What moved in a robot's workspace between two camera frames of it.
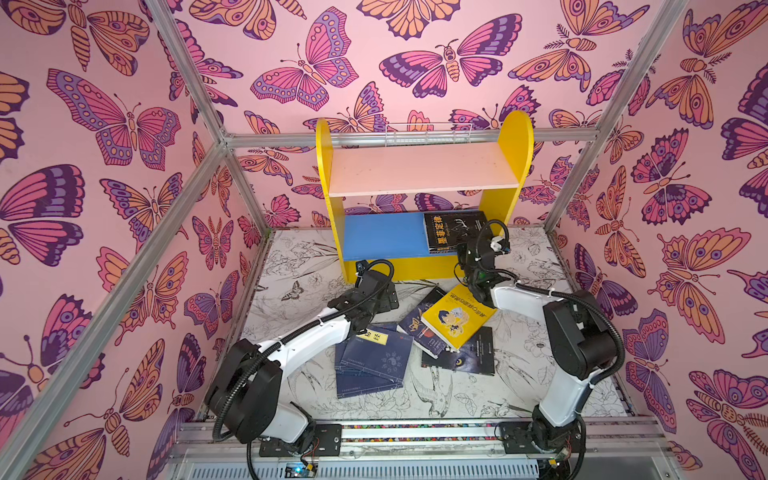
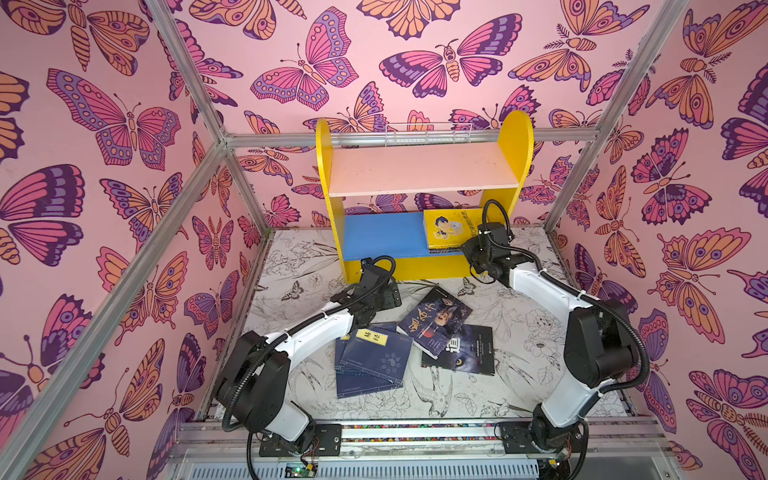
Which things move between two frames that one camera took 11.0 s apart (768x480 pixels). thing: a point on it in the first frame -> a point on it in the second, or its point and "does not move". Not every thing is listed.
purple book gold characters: [418, 332] does not move
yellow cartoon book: [456, 315] -> [447, 230]
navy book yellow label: [377, 352] does not move
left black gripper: [385, 304] does not move
